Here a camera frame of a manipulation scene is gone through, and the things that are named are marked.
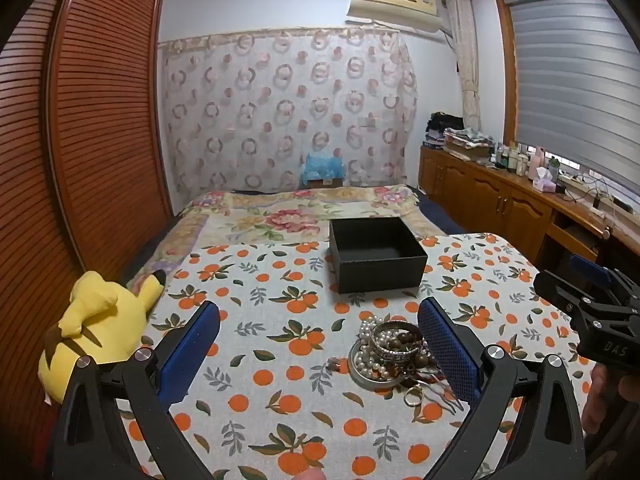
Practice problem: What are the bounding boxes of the black cardboard box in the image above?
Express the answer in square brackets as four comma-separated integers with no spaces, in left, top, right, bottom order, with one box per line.
[328,217,429,295]

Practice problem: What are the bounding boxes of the dark blue bed sheet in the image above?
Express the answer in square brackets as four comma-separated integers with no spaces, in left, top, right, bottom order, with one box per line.
[416,191,467,237]

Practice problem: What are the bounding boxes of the brown louvred wardrobe door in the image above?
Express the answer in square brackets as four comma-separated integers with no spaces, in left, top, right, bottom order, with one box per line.
[47,0,174,286]
[0,35,88,461]

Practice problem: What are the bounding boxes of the pile of mixed jewelry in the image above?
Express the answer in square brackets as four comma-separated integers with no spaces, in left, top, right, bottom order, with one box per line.
[348,314,463,415]

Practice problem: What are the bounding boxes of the stack of dark clothes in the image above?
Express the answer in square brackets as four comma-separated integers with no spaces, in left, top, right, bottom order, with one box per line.
[425,111,467,150]

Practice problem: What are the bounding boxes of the wooden window frame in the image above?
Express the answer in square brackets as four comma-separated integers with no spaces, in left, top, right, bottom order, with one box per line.
[494,0,640,198]

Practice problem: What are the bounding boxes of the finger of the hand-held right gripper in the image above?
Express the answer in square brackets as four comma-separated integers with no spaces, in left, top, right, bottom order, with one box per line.
[533,271,590,312]
[570,254,617,289]

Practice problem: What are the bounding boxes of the person's right hand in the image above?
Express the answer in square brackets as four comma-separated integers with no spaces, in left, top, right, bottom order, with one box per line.
[582,364,623,436]

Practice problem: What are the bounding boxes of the group of cosmetic bottles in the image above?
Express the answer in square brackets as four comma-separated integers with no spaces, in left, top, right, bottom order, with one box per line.
[492,142,534,177]

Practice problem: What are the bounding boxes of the pink tissue box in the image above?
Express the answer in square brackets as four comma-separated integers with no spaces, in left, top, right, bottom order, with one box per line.
[532,167,557,194]

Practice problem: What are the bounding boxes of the stack of patterned folded cloths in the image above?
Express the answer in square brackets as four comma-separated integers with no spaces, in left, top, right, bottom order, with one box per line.
[443,127,497,162]

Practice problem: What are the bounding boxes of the orange fruit print cloth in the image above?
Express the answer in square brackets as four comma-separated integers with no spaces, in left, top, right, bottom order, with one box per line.
[117,232,601,480]

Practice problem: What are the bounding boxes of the white power strip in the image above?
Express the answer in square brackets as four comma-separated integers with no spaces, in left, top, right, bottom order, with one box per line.
[559,174,601,193]

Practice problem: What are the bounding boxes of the blue plastic bag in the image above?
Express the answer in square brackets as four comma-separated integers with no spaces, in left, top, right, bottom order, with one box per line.
[301,152,347,186]

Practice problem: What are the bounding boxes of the wooden sideboard cabinet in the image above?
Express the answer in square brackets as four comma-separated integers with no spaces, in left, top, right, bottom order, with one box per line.
[417,145,640,267]

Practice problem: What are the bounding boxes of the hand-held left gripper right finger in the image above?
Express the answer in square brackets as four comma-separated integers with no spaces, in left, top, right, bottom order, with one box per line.
[417,297,588,480]

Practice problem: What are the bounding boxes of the yellow plush toy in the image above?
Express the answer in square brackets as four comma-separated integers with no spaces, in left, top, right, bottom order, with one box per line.
[39,269,167,406]

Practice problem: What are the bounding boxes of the white air conditioner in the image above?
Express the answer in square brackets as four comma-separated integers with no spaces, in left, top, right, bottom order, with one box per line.
[347,0,446,33]

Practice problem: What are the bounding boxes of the ring pattern wall curtain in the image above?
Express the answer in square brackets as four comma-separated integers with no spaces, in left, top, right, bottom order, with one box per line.
[159,27,419,197]

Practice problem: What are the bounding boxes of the grey window blind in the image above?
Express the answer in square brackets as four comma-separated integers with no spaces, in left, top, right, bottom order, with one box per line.
[507,0,640,183]

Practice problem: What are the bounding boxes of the floral bedspread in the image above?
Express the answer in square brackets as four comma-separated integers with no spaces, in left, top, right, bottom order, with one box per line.
[125,185,451,291]

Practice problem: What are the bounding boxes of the tied beige window curtain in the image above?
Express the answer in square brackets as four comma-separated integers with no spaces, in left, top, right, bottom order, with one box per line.
[445,0,484,133]

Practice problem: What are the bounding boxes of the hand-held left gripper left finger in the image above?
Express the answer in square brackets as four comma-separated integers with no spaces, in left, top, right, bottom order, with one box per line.
[50,301,222,480]

